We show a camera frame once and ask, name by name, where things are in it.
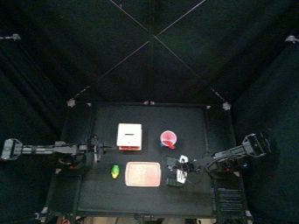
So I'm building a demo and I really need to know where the yellow green toy corn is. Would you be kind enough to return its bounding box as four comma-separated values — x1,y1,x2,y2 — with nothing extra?
110,164,122,180

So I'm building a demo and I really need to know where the white toy box red base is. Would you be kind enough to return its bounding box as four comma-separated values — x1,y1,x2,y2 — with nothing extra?
116,122,144,151

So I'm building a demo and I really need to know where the red plastic cup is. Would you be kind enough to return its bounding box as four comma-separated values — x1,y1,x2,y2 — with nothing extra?
159,129,179,148

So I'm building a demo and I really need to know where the pink square cutting board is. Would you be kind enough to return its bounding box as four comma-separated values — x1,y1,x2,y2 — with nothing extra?
124,161,163,188

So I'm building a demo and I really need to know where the white text label sticker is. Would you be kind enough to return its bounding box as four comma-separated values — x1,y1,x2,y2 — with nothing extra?
216,187,239,214

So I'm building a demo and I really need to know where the grey frame foot clamp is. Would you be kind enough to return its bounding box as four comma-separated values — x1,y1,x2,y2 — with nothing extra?
32,206,50,223

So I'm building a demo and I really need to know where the thin diagonal brace wire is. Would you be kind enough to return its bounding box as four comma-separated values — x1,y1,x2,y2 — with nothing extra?
108,0,228,103
71,0,207,102

